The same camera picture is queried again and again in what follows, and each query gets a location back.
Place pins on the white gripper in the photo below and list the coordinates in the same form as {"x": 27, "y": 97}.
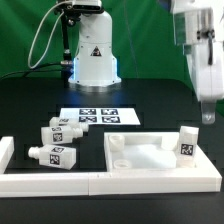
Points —
{"x": 206, "y": 70}

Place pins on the white U-shaped fence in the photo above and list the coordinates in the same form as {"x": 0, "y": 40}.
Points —
{"x": 121, "y": 177}

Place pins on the white marker sheet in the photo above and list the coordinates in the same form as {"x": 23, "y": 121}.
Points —
{"x": 102, "y": 116}

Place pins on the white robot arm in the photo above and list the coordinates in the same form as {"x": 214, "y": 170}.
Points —
{"x": 198, "y": 28}

